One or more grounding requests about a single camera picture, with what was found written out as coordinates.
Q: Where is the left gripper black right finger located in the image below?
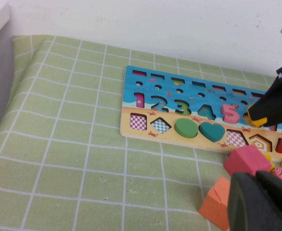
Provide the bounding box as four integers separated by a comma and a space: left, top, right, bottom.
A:
255, 170, 282, 226

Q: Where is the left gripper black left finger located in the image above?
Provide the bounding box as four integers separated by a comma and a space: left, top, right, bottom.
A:
227, 172, 282, 231

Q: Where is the yellow number six piece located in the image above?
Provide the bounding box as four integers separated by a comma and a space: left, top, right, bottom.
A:
248, 117, 268, 128

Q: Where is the pink number five piece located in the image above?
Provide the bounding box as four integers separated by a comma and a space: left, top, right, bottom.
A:
221, 103, 240, 124

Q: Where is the teal heart piece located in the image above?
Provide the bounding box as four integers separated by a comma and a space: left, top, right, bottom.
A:
198, 121, 226, 143

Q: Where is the green circle piece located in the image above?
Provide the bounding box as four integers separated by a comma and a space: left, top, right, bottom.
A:
174, 117, 199, 138

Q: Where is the green number three piece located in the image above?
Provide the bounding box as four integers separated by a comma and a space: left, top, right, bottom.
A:
174, 99, 191, 116

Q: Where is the wooden number shape puzzle board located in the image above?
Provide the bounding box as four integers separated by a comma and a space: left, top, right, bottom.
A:
119, 64, 282, 162

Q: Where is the orange block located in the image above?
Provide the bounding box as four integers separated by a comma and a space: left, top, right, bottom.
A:
198, 176, 231, 231

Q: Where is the dark pink trapezoid block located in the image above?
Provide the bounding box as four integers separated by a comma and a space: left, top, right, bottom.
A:
224, 144, 273, 178

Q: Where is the green checked tablecloth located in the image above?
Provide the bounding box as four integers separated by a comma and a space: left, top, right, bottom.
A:
0, 35, 282, 231

